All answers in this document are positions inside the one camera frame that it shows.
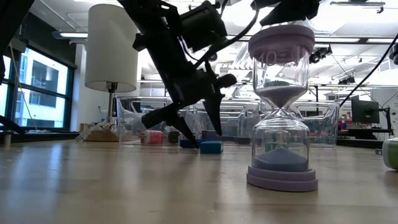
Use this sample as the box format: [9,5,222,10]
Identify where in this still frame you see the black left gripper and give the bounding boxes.
[141,69,238,148]

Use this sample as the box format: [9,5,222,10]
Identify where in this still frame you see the purple rectangular block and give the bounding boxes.
[201,129,218,141]

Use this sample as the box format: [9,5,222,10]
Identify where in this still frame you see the teal rectangular block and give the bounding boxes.
[199,140,224,155]

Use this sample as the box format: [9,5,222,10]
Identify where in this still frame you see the purple digital clock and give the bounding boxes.
[234,136,252,146]

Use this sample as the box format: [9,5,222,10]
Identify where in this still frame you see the red charger block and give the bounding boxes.
[139,129,165,145]

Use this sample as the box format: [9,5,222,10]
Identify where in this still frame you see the blue digital clock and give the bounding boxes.
[179,138,201,149]

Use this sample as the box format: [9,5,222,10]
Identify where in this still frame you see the clear plastic bin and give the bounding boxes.
[188,98,261,146]
[290,101,341,148]
[115,95,191,146]

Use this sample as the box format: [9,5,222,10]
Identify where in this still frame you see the black ceiling spotlights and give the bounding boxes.
[308,45,333,65]

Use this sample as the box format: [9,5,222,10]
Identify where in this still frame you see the lavender hourglass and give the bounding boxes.
[246,24,320,193]

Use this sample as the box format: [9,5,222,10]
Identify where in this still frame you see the white lamp shade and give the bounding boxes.
[79,3,140,143]

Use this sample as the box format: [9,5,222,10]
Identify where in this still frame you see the black computer monitor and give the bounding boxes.
[350,95,381,125]

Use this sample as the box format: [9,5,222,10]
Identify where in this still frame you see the white cabinet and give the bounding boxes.
[369,88,398,141]

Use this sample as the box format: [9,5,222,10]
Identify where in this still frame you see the ceiling light strip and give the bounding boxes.
[52,30,90,40]

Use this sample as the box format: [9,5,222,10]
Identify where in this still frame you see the black framed window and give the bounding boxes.
[0,46,76,132]

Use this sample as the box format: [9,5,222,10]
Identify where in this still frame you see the green small charger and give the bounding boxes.
[374,138,398,171]

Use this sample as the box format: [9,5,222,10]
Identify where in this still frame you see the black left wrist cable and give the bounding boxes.
[178,7,261,68]

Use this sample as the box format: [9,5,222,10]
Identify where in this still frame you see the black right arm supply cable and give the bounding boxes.
[340,32,398,107]

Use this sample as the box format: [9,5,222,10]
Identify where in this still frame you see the white lamp cable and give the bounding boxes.
[75,122,121,141]

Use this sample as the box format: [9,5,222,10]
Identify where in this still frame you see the black ceiling camera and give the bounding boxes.
[387,43,398,66]

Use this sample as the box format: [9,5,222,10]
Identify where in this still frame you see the black aluminium rig frame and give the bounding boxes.
[0,113,80,144]

